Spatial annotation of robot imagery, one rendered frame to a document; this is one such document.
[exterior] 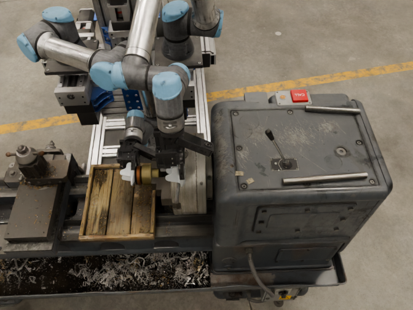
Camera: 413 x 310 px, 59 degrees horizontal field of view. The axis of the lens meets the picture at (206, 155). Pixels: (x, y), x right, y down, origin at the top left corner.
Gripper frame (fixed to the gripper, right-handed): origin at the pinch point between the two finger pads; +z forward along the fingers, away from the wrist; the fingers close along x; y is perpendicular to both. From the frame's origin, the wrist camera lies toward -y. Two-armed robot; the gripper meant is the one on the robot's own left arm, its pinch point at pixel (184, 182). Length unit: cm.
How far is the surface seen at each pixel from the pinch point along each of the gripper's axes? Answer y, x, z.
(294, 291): -50, -24, 96
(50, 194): 57, -28, 25
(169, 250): 10, -22, 56
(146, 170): 15.2, -22.5, 11.4
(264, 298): -36, -27, 105
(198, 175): -4.6, -11.4, 6.6
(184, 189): 0.8, -9.3, 10.8
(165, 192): 7.9, -13.5, 15.3
